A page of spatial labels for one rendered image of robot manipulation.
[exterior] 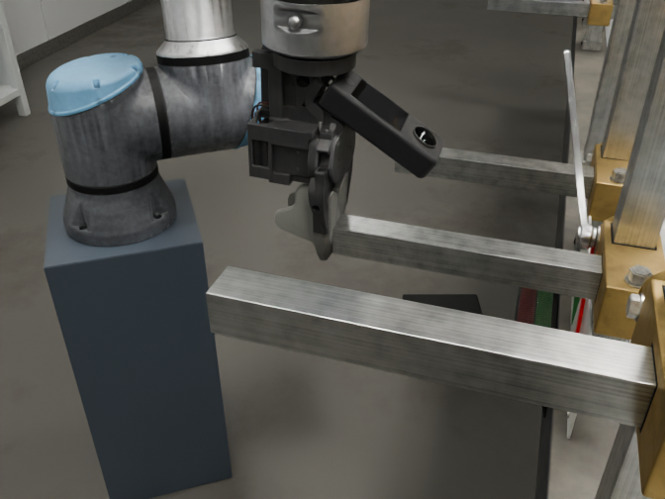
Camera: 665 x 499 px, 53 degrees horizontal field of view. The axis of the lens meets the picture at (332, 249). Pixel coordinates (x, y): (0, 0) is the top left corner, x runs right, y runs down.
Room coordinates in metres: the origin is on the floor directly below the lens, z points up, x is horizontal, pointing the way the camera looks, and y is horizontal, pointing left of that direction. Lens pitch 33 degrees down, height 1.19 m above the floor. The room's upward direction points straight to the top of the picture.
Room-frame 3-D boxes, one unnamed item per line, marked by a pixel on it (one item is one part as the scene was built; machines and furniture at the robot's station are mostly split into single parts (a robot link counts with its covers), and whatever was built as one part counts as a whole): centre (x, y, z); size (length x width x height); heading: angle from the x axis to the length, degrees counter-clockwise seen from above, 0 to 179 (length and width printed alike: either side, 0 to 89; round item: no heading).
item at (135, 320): (1.01, 0.37, 0.30); 0.25 x 0.25 x 0.60; 17
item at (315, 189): (0.54, 0.01, 0.90); 0.05 x 0.02 x 0.09; 162
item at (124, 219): (1.01, 0.37, 0.65); 0.19 x 0.19 x 0.10
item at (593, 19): (1.68, -0.65, 0.80); 0.14 x 0.06 x 0.05; 162
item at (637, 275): (0.44, -0.25, 0.88); 0.02 x 0.02 x 0.01
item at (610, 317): (0.49, -0.27, 0.85); 0.14 x 0.06 x 0.05; 162
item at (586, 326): (0.55, -0.26, 0.75); 0.26 x 0.01 x 0.10; 162
